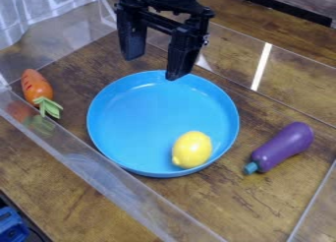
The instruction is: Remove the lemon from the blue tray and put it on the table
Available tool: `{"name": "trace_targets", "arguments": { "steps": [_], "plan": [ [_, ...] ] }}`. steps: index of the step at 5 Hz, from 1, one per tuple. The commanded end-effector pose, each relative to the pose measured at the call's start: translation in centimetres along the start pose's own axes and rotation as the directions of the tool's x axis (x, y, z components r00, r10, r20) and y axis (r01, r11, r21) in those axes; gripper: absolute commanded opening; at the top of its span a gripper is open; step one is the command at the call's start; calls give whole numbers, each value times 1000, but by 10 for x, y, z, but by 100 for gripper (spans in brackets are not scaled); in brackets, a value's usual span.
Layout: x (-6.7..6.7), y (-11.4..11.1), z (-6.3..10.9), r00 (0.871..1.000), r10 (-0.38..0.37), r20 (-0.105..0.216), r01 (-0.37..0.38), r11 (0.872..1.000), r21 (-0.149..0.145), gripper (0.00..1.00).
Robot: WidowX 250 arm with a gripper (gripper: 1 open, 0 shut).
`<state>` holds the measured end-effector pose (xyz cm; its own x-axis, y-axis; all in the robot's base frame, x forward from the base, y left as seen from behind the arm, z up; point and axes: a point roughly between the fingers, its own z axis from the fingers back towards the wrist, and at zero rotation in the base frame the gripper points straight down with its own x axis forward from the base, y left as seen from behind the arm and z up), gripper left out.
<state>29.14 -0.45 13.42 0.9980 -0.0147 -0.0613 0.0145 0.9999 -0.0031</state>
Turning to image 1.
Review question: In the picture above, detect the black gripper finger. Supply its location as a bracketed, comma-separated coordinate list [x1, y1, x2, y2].
[117, 4, 147, 61]
[165, 18, 209, 81]

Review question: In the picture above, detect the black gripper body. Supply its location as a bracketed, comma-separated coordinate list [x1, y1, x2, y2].
[115, 0, 213, 33]

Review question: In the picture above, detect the yellow toy lemon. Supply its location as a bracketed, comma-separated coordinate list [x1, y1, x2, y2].
[171, 131, 211, 169]

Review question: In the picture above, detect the blue round tray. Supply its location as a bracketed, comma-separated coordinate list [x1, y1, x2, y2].
[86, 70, 239, 178]

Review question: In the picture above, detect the white grid curtain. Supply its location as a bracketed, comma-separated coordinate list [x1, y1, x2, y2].
[0, 0, 97, 50]

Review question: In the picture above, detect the orange toy carrot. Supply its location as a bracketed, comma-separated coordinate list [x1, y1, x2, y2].
[21, 69, 62, 119]

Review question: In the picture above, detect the purple toy eggplant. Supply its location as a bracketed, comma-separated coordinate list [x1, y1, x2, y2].
[242, 122, 314, 174]

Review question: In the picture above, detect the blue object at corner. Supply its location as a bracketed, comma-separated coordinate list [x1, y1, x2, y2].
[0, 207, 29, 242]

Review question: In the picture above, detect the clear acrylic enclosure wall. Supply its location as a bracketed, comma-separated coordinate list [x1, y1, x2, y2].
[0, 0, 336, 242]

